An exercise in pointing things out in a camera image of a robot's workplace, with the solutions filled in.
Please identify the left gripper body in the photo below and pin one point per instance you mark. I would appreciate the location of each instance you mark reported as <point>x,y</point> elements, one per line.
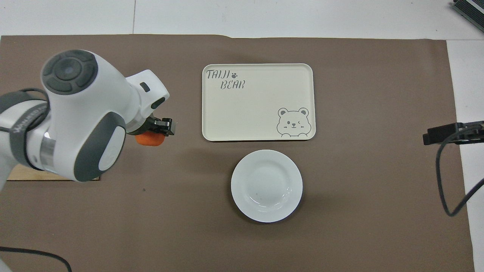
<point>152,125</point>

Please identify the orange fruit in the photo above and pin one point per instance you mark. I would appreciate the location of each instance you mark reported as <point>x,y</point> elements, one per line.
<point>149,140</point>

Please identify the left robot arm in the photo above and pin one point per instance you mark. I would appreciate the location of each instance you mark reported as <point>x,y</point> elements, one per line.
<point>83,113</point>

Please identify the white round plate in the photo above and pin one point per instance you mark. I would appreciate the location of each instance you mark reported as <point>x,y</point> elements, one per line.
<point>266,185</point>

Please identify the cream tray with bear print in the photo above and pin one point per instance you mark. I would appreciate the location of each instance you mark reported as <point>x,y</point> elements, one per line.
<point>257,105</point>

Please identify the wooden board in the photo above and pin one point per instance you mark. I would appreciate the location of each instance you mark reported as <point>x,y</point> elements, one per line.
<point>26,174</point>

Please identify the grey ribbed metal device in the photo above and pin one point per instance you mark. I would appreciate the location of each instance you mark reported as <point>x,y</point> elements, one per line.
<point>470,9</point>

